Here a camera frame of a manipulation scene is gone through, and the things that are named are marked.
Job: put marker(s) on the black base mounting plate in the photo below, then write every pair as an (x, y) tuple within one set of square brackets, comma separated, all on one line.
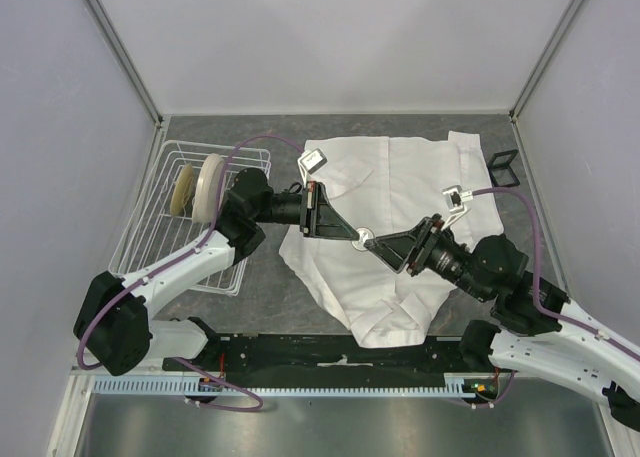
[(244, 353)]

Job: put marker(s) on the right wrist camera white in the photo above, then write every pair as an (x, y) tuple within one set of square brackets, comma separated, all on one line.
[(457, 201)]

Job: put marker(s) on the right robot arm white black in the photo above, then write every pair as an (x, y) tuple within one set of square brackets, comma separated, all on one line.
[(536, 328)]

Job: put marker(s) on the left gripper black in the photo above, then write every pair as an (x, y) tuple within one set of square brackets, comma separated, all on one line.
[(318, 217)]

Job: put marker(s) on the cream plate large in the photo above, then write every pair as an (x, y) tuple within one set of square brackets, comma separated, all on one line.
[(209, 189)]

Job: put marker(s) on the white shirt garment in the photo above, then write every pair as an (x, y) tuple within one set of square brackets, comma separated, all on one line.
[(385, 185)]

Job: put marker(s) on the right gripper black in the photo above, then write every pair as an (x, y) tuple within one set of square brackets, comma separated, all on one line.
[(410, 246)]

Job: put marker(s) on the beige plate small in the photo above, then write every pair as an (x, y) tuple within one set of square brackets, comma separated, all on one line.
[(183, 189)]

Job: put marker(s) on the white wire dish rack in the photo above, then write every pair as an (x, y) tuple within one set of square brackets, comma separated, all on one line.
[(152, 233)]

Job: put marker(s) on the black square open case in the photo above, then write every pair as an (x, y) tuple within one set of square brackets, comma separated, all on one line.
[(500, 169)]

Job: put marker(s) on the light blue cable duct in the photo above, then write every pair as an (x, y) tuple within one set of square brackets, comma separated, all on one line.
[(192, 385)]

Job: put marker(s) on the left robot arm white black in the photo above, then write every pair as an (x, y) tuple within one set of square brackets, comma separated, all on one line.
[(114, 324)]

